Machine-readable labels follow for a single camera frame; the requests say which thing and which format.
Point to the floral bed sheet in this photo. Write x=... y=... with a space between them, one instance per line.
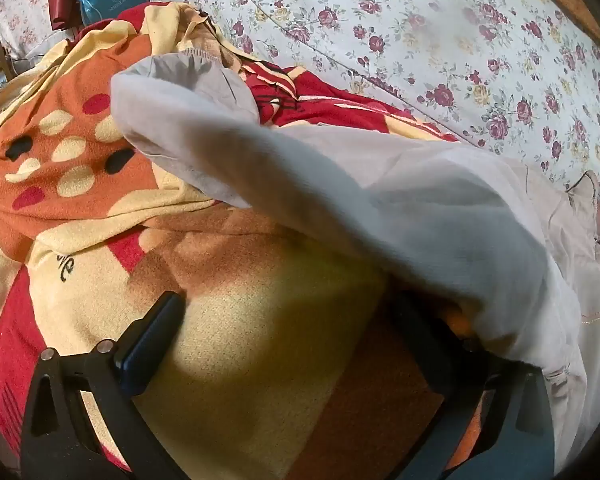
x=430 y=45

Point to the light grey jacket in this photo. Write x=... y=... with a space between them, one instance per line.
x=380 y=210

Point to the floral pillow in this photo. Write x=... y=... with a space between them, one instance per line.
x=22 y=15

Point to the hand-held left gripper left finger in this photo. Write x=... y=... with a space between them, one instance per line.
x=147 y=340

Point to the orange red printed blanket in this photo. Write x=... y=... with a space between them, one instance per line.
x=130 y=240

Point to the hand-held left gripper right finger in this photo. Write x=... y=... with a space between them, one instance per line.
x=430 y=355

